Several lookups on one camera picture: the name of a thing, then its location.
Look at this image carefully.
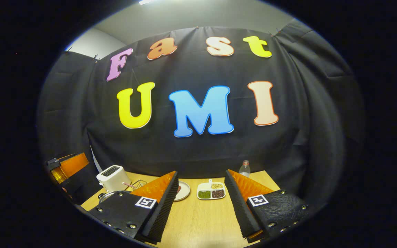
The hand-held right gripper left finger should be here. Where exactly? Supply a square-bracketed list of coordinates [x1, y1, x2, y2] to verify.
[88, 171, 180, 244]

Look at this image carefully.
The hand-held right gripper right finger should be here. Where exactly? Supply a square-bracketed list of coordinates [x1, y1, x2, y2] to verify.
[224, 169, 309, 244]

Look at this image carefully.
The steel pot with black handles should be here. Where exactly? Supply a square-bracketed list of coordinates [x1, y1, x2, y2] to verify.
[98, 190, 118, 204]

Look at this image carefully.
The round white plate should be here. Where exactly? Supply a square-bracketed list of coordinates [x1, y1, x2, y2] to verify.
[174, 180, 191, 202]

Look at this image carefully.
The white toaster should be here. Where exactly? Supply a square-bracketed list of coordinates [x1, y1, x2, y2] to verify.
[96, 165, 132, 193]

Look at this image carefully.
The white divided dish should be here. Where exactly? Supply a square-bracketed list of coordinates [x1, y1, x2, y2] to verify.
[197, 179, 226, 200]

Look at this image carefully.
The clear water bottle red label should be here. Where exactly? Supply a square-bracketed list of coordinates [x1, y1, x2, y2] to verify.
[239, 160, 251, 178]

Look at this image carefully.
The wire mesh basket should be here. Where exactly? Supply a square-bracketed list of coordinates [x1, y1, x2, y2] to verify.
[130, 179, 148, 191]

